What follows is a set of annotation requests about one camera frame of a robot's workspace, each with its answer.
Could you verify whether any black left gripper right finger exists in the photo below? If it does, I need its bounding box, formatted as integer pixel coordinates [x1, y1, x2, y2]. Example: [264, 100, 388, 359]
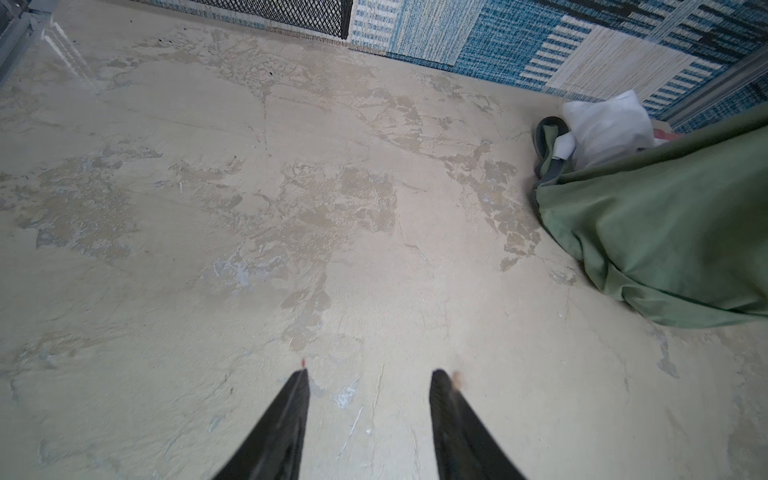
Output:
[429, 369, 525, 480]

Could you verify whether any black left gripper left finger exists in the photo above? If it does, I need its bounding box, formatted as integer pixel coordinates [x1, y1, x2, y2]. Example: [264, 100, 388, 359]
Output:
[213, 368, 310, 480]

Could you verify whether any green cloth with grey trim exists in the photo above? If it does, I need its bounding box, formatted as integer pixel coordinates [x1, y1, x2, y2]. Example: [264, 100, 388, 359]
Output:
[532, 105, 767, 329]

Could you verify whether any white cloth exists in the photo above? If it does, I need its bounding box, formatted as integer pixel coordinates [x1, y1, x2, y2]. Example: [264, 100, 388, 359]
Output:
[554, 90, 662, 170]

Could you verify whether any red cloth with grey trim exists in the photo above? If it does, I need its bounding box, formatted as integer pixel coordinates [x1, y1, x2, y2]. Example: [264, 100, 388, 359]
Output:
[651, 119, 684, 144]

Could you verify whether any black wire shelf rack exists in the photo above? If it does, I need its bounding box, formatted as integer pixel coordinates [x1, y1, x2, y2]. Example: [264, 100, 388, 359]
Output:
[199, 0, 353, 40]

